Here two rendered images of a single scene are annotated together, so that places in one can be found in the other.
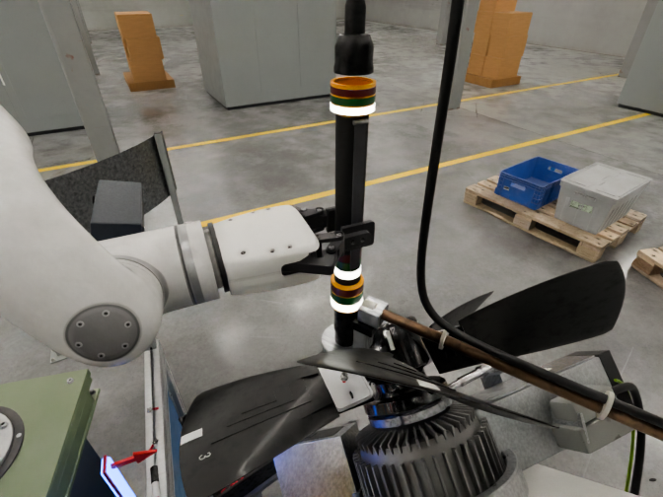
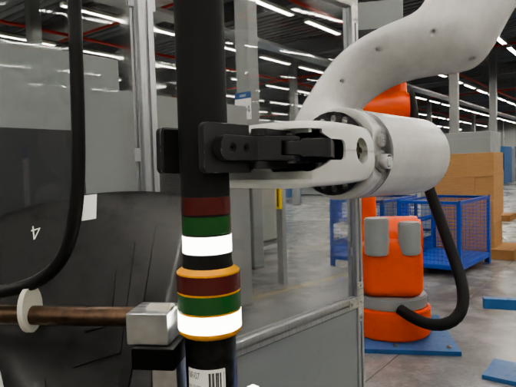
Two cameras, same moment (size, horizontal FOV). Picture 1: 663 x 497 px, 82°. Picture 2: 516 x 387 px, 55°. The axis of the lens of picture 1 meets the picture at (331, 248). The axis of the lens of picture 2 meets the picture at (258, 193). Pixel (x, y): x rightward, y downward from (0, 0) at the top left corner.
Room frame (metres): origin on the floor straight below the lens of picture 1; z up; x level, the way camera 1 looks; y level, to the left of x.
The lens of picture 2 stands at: (0.71, -0.12, 1.47)
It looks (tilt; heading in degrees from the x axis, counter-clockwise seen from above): 3 degrees down; 156
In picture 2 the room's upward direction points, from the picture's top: 2 degrees counter-clockwise
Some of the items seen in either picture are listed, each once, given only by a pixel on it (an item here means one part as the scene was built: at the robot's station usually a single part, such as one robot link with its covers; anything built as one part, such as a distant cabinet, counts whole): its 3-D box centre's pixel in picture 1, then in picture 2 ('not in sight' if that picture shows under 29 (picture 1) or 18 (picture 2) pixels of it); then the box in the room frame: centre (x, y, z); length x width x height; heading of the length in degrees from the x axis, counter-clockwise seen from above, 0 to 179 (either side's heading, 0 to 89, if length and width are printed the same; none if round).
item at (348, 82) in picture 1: (352, 97); not in sight; (0.39, -0.02, 1.63); 0.04 x 0.04 x 0.03
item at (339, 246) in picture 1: (351, 244); (186, 152); (0.35, -0.02, 1.48); 0.07 x 0.03 x 0.03; 113
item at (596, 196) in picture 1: (598, 197); not in sight; (2.70, -2.10, 0.31); 0.60 x 0.42 x 0.33; 126
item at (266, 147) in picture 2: (328, 215); (252, 147); (0.41, 0.00, 1.48); 0.07 x 0.03 x 0.03; 113
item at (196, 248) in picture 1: (200, 260); (345, 153); (0.32, 0.14, 1.48); 0.09 x 0.03 x 0.08; 23
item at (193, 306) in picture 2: (346, 290); (209, 298); (0.39, -0.02, 1.38); 0.04 x 0.04 x 0.01
